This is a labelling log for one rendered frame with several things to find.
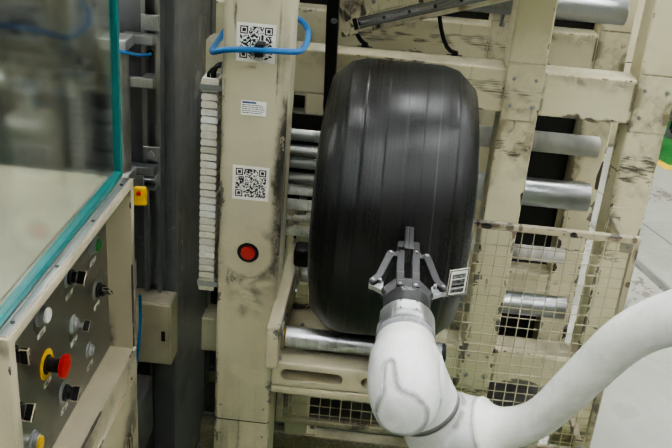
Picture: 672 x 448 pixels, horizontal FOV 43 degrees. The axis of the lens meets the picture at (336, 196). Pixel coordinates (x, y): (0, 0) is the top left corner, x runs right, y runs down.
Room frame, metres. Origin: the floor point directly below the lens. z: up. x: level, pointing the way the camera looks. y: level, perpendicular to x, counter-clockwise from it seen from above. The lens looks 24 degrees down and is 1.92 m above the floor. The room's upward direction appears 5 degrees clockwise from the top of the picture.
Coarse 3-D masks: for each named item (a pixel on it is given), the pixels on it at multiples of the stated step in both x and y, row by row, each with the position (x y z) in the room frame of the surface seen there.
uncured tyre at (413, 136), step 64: (384, 64) 1.68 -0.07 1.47; (384, 128) 1.49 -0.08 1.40; (448, 128) 1.50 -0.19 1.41; (320, 192) 1.45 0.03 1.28; (384, 192) 1.42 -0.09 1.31; (448, 192) 1.42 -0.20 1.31; (320, 256) 1.42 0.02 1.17; (384, 256) 1.39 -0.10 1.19; (448, 256) 1.39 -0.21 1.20; (320, 320) 1.52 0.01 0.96; (448, 320) 1.46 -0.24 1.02
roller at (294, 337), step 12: (288, 336) 1.53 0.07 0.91; (300, 336) 1.53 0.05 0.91; (312, 336) 1.53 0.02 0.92; (324, 336) 1.53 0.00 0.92; (336, 336) 1.53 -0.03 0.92; (348, 336) 1.53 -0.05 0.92; (360, 336) 1.54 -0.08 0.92; (372, 336) 1.54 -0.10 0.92; (300, 348) 1.53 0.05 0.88; (312, 348) 1.52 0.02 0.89; (324, 348) 1.52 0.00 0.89; (336, 348) 1.52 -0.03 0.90; (348, 348) 1.52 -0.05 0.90; (360, 348) 1.52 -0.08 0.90; (444, 348) 1.52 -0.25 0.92; (444, 360) 1.51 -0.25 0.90
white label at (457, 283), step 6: (450, 270) 1.39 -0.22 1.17; (456, 270) 1.39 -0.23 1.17; (462, 270) 1.40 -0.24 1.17; (468, 270) 1.40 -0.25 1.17; (450, 276) 1.39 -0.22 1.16; (456, 276) 1.40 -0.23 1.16; (462, 276) 1.40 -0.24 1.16; (468, 276) 1.41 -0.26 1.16; (450, 282) 1.39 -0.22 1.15; (456, 282) 1.40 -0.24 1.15; (462, 282) 1.40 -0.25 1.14; (450, 288) 1.40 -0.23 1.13; (456, 288) 1.40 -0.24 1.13; (462, 288) 1.41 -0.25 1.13; (450, 294) 1.40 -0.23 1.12; (456, 294) 1.40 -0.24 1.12
